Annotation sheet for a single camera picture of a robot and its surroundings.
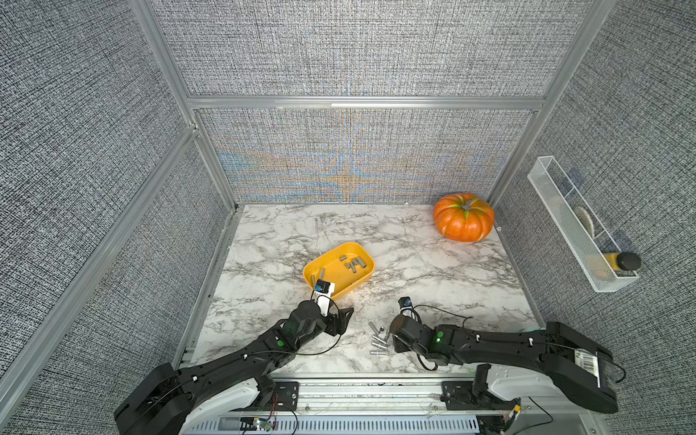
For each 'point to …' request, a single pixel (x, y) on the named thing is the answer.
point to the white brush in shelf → (586, 219)
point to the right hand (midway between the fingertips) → (393, 328)
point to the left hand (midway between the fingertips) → (348, 305)
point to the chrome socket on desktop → (376, 341)
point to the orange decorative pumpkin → (463, 217)
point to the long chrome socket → (359, 259)
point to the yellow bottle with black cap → (625, 261)
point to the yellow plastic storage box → (348, 266)
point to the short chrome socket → (343, 258)
